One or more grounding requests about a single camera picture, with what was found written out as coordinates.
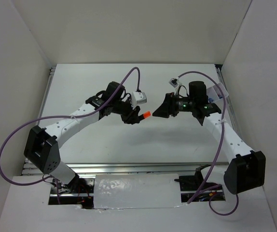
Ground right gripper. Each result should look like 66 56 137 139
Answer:
152 92 195 118

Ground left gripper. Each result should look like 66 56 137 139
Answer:
111 96 140 125

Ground orange highlighter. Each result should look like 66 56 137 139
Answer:
139 111 151 121

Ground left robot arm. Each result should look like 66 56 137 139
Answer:
24 82 147 193

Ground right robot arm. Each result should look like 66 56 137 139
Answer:
152 81 266 194

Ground white divided container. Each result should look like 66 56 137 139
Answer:
207 83 229 103

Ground white cover plate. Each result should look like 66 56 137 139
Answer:
94 174 181 209

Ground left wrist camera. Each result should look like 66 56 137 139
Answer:
131 91 147 109

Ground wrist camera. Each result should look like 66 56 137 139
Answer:
131 91 147 109
169 78 182 88

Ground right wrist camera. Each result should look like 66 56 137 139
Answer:
169 78 182 88

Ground aluminium frame rail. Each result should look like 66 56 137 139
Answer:
68 162 209 175

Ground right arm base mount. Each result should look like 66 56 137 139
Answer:
174 165 225 203

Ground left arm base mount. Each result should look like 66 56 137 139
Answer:
48 178 95 209

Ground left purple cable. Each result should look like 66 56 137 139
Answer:
0 67 141 205

